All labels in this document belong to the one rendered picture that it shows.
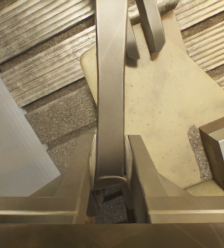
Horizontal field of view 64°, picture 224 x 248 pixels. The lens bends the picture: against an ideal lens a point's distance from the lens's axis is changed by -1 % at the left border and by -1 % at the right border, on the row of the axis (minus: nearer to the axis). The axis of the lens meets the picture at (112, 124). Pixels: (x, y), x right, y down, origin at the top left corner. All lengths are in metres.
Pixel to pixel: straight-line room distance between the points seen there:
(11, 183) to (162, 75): 0.54
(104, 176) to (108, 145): 0.03
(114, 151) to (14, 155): 0.45
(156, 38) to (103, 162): 0.12
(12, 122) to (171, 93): 0.43
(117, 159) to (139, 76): 0.10
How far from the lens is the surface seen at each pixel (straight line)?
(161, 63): 0.21
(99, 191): 0.33
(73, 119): 0.42
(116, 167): 0.16
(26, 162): 0.58
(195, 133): 0.24
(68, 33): 0.43
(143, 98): 0.21
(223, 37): 0.47
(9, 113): 0.53
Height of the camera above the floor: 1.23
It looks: 72 degrees down
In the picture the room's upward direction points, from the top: 177 degrees clockwise
